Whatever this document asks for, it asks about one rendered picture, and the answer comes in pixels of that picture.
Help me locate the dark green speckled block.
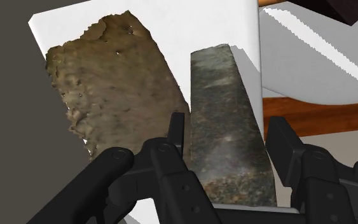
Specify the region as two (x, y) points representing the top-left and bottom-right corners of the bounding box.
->
(189, 43), (278, 208)

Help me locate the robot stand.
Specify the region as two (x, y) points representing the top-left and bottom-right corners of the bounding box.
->
(285, 0), (358, 27)

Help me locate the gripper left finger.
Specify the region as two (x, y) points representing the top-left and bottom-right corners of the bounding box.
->
(26, 112), (223, 224)

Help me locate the white furniture with wooden frame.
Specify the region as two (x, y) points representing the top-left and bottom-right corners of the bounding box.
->
(258, 0), (358, 139)

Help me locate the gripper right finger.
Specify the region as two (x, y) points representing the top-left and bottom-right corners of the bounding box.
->
(265, 116), (358, 224)

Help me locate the brown ragged flat slab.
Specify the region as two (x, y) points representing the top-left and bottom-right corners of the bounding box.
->
(45, 10), (193, 168)

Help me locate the white table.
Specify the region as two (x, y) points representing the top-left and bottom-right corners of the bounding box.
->
(27, 0), (265, 224)

